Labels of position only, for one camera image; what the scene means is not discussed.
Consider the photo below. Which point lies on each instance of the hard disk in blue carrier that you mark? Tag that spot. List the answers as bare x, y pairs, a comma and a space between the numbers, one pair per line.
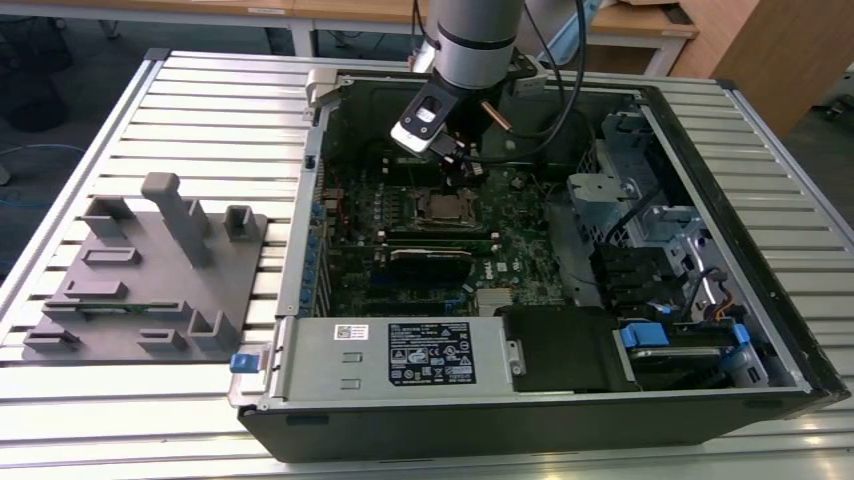
643, 335

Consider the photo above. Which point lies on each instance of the grey parts rack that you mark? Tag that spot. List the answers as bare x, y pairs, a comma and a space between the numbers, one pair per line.
160, 295

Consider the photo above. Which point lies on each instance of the green motherboard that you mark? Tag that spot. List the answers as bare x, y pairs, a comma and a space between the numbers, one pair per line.
534, 270

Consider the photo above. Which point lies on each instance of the silver CPU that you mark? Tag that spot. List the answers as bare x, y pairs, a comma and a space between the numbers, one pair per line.
448, 207

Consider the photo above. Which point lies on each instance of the black graphics card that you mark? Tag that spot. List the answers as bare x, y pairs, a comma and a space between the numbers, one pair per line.
430, 272

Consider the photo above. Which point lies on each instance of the black plastic drive bracket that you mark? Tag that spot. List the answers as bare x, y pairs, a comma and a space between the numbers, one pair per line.
630, 275

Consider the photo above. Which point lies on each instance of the silver power supply unit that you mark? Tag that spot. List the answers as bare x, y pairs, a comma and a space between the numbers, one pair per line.
307, 370

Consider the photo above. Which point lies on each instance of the metal locking lever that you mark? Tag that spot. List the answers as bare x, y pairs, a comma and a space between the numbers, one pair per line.
477, 210

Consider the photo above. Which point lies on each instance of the wooden desk white legs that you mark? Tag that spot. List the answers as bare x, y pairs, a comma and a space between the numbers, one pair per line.
641, 25
134, 6

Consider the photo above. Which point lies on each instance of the metal disk bay cage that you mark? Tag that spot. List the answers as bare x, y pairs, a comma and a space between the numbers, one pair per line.
594, 187

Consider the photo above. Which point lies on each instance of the wooden cabinet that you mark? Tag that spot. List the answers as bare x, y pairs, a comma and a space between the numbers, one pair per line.
767, 50

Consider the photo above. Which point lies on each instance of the black PC case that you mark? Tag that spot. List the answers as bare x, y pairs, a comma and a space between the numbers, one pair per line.
467, 435

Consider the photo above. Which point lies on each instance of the green RAM stick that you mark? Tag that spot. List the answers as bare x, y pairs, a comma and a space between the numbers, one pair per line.
127, 309

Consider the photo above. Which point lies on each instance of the blue plastic clip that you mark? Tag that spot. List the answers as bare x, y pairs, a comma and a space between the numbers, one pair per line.
738, 334

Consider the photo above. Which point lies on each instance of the black office chair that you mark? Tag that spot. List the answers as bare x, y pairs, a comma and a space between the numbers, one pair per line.
33, 90

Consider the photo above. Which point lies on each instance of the silver chipset heatsink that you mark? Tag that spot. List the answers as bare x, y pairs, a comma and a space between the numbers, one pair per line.
498, 297

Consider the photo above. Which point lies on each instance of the blue power supply latch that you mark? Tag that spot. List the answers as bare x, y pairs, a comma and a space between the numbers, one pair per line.
243, 363

